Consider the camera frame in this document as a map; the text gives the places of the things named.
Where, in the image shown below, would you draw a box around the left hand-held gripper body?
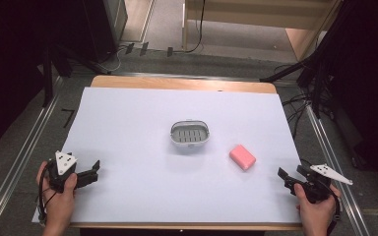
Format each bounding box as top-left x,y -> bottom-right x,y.
46,149 -> 79,194

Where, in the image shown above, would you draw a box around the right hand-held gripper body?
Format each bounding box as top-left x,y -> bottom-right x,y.
295,163 -> 354,205

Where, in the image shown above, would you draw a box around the person's right hand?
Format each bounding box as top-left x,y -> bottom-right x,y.
293,182 -> 343,230

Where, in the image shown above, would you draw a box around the person's left hand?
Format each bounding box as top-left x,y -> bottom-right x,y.
35,160 -> 79,228

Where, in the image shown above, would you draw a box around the pink soap bar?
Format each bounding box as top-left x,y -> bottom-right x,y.
228,144 -> 257,172

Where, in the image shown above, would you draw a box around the white table mat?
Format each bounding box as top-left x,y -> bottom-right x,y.
31,86 -> 305,226

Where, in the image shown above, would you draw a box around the grey soap dish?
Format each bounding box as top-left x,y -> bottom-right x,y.
169,119 -> 212,149

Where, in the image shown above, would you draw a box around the black metal stand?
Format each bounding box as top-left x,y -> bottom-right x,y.
259,19 -> 334,120
40,0 -> 120,108

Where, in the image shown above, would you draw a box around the black curtain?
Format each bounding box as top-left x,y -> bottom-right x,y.
0,0 -> 52,157
321,0 -> 378,195

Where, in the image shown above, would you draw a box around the wooden table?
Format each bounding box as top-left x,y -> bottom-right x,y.
68,75 -> 305,231

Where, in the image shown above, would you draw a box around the metal floor rail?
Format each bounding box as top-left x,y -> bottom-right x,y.
0,76 -> 64,236
302,97 -> 372,236

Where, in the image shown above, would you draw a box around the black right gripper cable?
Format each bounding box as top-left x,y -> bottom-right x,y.
299,158 -> 343,236

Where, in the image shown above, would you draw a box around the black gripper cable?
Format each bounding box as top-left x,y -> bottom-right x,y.
299,158 -> 343,236
37,161 -> 58,224

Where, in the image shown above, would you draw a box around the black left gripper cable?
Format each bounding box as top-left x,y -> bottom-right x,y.
37,161 -> 58,224

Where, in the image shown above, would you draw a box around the black floor cables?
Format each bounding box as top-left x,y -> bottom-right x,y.
274,63 -> 334,141

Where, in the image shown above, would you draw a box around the white floor cable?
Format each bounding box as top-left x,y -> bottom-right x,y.
93,44 -> 128,75

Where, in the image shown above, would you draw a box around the light wooden furniture frame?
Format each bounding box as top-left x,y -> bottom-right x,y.
181,0 -> 344,62

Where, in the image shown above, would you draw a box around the black hanging cable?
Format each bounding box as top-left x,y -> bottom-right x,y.
172,0 -> 207,54

